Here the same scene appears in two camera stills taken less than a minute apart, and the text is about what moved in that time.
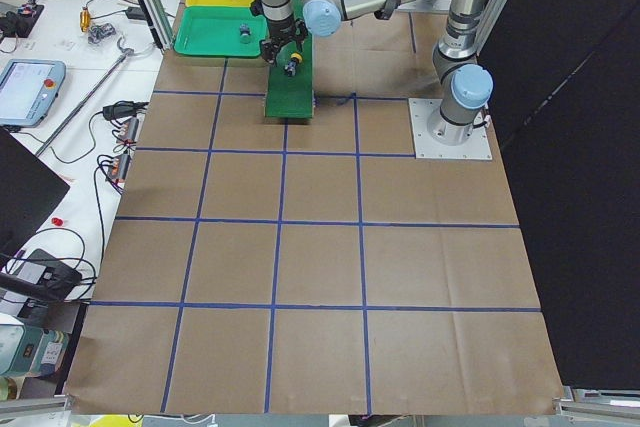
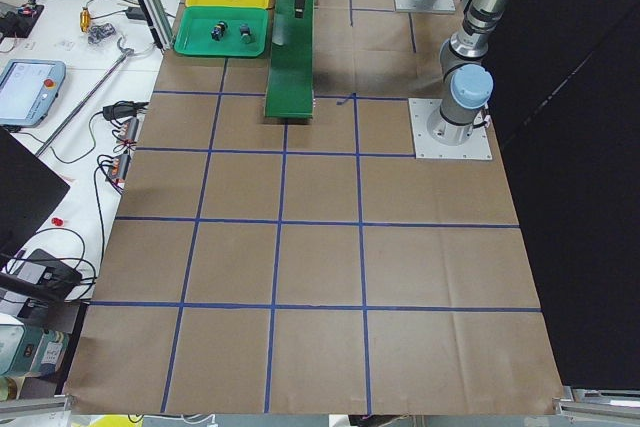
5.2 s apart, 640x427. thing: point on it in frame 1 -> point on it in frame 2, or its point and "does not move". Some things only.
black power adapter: [124, 109] does not move
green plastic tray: [219, 32] does not move
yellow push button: [295, 58] -> [218, 31]
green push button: [245, 33] does not move
